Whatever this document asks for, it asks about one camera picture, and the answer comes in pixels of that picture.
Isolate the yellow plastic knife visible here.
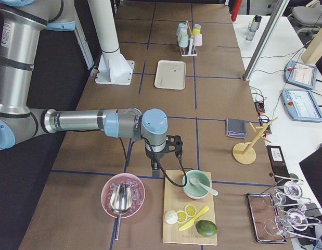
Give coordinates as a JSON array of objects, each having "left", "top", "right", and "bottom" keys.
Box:
[{"left": 178, "top": 205, "right": 210, "bottom": 231}]

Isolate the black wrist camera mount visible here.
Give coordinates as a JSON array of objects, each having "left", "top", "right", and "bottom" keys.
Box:
[{"left": 164, "top": 135, "right": 183, "bottom": 159}]

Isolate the metal ice scoop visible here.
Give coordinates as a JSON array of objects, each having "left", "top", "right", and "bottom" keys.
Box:
[{"left": 109, "top": 184, "right": 132, "bottom": 241}]

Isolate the grey folded cloth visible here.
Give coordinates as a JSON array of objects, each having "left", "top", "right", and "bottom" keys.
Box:
[{"left": 225, "top": 118, "right": 247, "bottom": 139}]

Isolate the wooden cutting board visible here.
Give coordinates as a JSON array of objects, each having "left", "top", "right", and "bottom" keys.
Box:
[{"left": 162, "top": 180, "right": 218, "bottom": 246}]

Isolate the black box with label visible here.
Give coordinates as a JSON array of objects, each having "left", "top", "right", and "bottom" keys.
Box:
[{"left": 266, "top": 145, "right": 289, "bottom": 177}]

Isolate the white wire cup rack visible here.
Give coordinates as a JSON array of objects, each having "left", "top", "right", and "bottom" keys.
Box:
[{"left": 177, "top": 20, "right": 197, "bottom": 57}]

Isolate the teach pendant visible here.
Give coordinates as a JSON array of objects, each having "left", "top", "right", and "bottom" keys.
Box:
[
  {"left": 281, "top": 89, "right": 322, "bottom": 122},
  {"left": 285, "top": 60, "right": 317, "bottom": 90}
]

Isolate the black mirrored tray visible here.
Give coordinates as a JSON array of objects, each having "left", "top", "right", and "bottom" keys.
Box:
[{"left": 246, "top": 193, "right": 287, "bottom": 244}]

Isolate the green avocado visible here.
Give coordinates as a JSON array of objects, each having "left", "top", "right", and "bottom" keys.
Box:
[{"left": 195, "top": 220, "right": 218, "bottom": 238}]

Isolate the pink bowl with ice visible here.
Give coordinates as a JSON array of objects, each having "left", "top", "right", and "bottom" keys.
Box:
[{"left": 101, "top": 173, "right": 146, "bottom": 219}]

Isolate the black monitor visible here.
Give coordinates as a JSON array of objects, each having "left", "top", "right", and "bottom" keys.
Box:
[{"left": 300, "top": 148, "right": 322, "bottom": 189}]

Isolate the pink plastic cup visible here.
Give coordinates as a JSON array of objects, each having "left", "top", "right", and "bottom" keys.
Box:
[{"left": 193, "top": 33, "right": 203, "bottom": 46}]

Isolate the wooden mug tree stand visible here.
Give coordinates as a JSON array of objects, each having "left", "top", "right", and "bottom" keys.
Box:
[{"left": 232, "top": 117, "right": 278, "bottom": 165}]

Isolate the lemon slice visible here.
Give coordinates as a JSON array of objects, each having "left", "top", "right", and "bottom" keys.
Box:
[
  {"left": 176, "top": 210, "right": 188, "bottom": 224},
  {"left": 184, "top": 204, "right": 197, "bottom": 218}
]

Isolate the wine glass rack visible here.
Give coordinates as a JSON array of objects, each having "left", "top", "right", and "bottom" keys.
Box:
[{"left": 264, "top": 172, "right": 321, "bottom": 238}]

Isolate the green plastic cup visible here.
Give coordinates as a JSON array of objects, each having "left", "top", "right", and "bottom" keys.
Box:
[{"left": 178, "top": 34, "right": 189, "bottom": 48}]

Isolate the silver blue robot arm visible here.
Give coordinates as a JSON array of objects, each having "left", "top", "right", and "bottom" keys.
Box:
[{"left": 0, "top": 1, "right": 168, "bottom": 176}]

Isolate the yellow plastic cup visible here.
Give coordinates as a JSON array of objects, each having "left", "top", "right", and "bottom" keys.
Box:
[{"left": 192, "top": 28, "right": 201, "bottom": 36}]

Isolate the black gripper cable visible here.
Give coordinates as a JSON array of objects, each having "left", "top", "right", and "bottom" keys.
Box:
[{"left": 118, "top": 136, "right": 187, "bottom": 188}]

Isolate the white ceramic spoon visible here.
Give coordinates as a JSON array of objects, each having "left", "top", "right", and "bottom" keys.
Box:
[{"left": 189, "top": 178, "right": 218, "bottom": 196}]

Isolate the cream rabbit tray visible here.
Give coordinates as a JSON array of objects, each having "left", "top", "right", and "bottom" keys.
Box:
[{"left": 154, "top": 60, "right": 186, "bottom": 90}]

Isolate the far teach pendant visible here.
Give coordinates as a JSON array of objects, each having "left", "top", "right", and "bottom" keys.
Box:
[{"left": 285, "top": 60, "right": 317, "bottom": 90}]

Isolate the near teach pendant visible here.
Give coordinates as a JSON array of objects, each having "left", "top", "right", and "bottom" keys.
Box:
[{"left": 281, "top": 89, "right": 322, "bottom": 122}]

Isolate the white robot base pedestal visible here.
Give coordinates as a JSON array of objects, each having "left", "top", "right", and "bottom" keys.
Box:
[{"left": 88, "top": 0, "right": 135, "bottom": 85}]

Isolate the aluminium frame post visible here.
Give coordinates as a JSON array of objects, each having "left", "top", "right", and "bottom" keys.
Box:
[{"left": 243, "top": 0, "right": 289, "bottom": 81}]

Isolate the green ceramic bowl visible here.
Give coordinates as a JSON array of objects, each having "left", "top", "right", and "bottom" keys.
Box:
[{"left": 182, "top": 169, "right": 212, "bottom": 200}]

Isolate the light blue plastic cup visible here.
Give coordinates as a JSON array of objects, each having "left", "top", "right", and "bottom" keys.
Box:
[{"left": 177, "top": 23, "right": 186, "bottom": 33}]

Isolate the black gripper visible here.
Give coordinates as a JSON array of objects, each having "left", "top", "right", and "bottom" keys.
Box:
[{"left": 145, "top": 149, "right": 164, "bottom": 178}]

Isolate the grey plastic cup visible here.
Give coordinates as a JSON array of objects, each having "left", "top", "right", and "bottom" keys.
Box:
[{"left": 194, "top": 23, "right": 201, "bottom": 30}]

